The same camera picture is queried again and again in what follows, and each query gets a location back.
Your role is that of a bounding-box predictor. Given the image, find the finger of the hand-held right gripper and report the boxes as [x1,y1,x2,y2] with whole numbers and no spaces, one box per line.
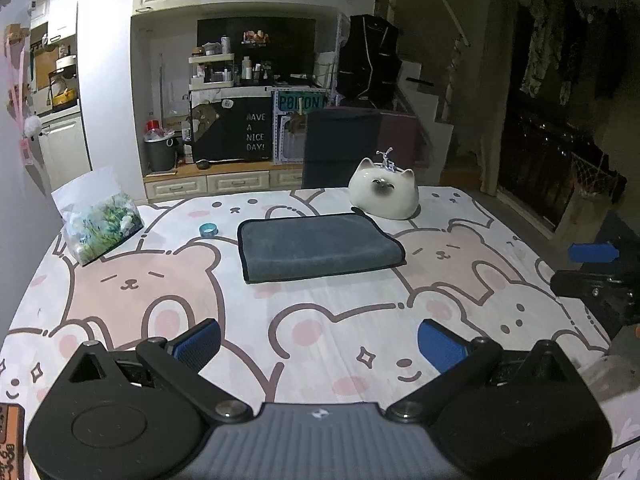
[550,270,640,327]
[568,241,619,264]

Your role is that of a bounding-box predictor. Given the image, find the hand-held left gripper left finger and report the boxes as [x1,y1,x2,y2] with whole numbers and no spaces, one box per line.
[67,318,254,425]

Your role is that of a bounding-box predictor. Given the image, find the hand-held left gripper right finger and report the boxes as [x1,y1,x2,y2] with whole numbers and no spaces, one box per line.
[386,318,581,422]

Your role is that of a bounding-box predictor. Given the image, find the grey towel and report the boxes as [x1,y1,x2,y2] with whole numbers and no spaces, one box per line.
[237,212,407,285]

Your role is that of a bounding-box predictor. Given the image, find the white net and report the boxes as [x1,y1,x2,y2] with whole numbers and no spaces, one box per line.
[570,152,627,206]

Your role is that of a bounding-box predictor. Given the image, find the bear printed blanket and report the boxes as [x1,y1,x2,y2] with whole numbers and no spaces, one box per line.
[0,185,640,480]

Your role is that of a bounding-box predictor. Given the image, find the clear plastic bag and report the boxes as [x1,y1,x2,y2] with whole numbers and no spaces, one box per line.
[51,166,146,267]

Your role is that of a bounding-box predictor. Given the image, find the white ceramic cat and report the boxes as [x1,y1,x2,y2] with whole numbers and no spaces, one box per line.
[348,156,420,222]

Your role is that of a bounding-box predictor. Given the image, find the cream drawer cabinet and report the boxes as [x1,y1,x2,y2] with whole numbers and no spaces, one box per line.
[143,162,306,205]

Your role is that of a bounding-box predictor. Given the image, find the small silver ornament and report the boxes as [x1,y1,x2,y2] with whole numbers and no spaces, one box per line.
[375,147,401,172]

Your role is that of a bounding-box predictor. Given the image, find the dark trash bin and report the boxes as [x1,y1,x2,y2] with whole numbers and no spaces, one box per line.
[145,129,179,173]

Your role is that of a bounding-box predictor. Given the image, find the orange rimmed card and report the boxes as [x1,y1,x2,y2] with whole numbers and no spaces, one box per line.
[0,403,26,480]

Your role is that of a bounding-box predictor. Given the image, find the hanging clothes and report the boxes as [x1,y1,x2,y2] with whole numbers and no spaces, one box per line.
[519,0,632,107]

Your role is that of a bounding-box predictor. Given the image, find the maroon cloth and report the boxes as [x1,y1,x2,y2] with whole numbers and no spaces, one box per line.
[340,105,427,170]

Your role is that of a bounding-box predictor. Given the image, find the black printed curtain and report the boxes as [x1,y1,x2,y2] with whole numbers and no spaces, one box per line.
[191,96,274,163]

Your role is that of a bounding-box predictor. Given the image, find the dark chair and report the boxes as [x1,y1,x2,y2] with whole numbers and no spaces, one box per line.
[302,109,383,191]

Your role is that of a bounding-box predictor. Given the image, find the green sign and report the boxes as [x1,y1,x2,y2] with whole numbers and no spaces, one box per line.
[277,92,329,112]

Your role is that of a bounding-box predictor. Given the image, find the white shelf rack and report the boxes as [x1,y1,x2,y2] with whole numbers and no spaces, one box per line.
[188,52,237,92]

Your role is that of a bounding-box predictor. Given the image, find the kitchen appliance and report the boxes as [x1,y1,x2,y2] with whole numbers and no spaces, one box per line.
[47,54,81,114]

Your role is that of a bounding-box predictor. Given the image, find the pink hanging ornament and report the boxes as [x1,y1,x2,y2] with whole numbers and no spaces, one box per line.
[4,24,44,167]

